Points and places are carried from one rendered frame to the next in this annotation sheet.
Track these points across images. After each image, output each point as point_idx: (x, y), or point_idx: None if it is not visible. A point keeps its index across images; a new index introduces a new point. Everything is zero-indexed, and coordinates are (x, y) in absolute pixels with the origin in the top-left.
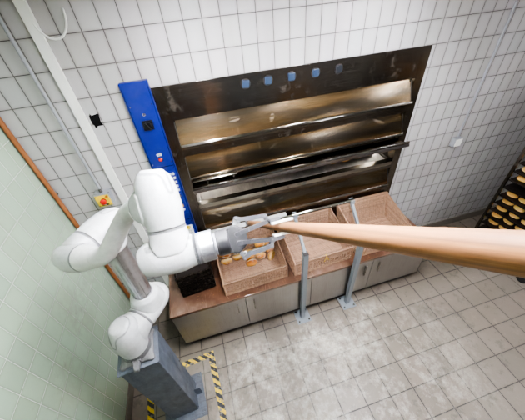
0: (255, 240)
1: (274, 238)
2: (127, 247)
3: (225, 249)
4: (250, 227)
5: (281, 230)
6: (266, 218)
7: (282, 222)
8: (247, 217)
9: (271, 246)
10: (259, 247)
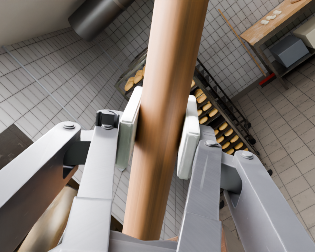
0: (197, 202)
1: (208, 140)
2: None
3: None
4: (89, 193)
5: (175, 105)
6: (88, 136)
7: (140, 102)
8: None
9: (249, 158)
10: (254, 214)
